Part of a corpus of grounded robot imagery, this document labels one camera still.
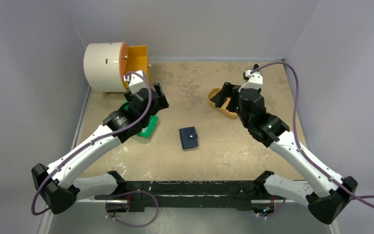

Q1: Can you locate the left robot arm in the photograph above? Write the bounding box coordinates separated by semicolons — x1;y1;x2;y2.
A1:
31;82;169;216

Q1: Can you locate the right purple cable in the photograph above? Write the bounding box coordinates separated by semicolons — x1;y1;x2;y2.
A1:
250;62;374;215

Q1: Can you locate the white cylindrical drawer cabinet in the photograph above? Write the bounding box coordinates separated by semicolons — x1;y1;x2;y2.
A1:
83;42;129;93

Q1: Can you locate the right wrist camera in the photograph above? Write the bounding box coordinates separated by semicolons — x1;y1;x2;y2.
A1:
239;70;263;92

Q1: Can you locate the orange drawer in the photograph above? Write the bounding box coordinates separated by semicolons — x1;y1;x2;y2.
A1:
123;45;151;84

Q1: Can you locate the tan oval tray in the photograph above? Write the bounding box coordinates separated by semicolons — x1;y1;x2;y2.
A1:
207;88;239;119

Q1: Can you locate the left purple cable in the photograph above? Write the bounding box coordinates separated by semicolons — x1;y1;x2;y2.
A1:
31;71;153;216

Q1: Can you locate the green plastic bin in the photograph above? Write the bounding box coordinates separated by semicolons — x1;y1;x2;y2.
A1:
119;102;158;142

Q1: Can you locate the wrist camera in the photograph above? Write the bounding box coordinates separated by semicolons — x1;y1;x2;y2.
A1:
239;70;263;92
124;70;148;94

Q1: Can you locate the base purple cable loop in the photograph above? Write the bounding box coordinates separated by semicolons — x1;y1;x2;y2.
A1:
104;189;160;229

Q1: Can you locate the blue leather card holder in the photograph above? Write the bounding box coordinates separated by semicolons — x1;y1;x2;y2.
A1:
179;126;199;150

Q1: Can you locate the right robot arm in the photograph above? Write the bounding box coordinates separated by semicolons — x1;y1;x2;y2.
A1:
209;82;358;224

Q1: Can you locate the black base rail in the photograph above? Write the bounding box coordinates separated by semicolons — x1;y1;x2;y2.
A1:
95;180;282;215

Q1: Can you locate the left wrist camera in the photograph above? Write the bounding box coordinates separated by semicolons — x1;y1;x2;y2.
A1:
124;70;148;94

